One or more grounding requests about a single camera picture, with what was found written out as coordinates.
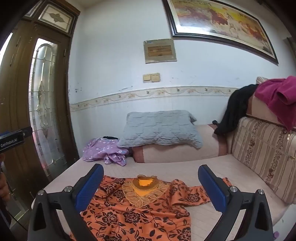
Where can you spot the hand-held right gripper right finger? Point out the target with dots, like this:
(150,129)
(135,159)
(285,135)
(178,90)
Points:
(211,187)

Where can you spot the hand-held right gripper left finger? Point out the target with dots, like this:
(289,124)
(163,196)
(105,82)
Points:
(90,185)

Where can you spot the orange black floral dress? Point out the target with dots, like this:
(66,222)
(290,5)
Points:
(129,215)

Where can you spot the person's left hand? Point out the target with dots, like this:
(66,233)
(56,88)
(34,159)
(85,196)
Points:
(4,187)

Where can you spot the wooden door with glass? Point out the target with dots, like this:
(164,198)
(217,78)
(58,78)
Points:
(20,111)

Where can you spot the purple floral garment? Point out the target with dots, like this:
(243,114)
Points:
(99,148)

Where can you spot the pink beige bolster cushion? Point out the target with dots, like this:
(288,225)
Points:
(185,153)

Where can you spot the dark cloth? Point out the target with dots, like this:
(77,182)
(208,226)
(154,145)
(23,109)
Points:
(110,138)

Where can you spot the striped floral back cushion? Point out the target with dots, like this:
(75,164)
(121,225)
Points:
(266,157)

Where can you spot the grey quilted pillow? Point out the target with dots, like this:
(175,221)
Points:
(159,129)

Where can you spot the black garment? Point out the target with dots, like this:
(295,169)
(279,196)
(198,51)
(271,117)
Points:
(235,111)

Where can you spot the magenta garment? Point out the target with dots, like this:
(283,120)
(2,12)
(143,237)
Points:
(277,99)

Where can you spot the stained glass transom window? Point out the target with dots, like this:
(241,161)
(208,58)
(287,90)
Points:
(56,17)

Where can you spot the beige light switch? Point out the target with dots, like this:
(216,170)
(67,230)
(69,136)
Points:
(146,78)
(155,77)

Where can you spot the framed wall plaque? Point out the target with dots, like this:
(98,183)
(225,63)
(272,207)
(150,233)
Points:
(160,51)

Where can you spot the framed wall painting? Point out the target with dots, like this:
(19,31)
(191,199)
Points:
(222,20)

